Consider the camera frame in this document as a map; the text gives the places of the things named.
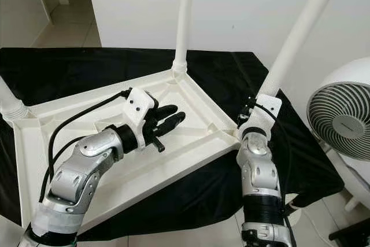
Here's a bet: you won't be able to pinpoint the black floor stand foot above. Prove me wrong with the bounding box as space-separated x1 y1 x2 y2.
327 223 370 243

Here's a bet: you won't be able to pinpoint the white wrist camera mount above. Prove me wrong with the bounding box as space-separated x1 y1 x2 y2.
125 86 158 148
239 93 283 142

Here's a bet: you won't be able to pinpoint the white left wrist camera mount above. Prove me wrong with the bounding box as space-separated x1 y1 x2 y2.
125 86 158 148

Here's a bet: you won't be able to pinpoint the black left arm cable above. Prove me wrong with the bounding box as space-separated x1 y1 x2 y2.
38 135 94 202

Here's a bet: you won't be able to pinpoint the white standing fan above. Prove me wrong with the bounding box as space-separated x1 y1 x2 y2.
306 56 370 214

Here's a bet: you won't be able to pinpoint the black table cloth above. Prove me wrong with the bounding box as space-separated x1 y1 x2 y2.
0 47 345 240

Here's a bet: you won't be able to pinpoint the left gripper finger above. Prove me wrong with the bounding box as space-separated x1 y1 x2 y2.
153 104 179 122
156 111 187 134

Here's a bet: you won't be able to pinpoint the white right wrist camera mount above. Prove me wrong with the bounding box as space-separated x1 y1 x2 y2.
239 93 283 142

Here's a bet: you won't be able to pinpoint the white plastic table top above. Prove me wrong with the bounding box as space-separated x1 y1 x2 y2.
12 71 244 228

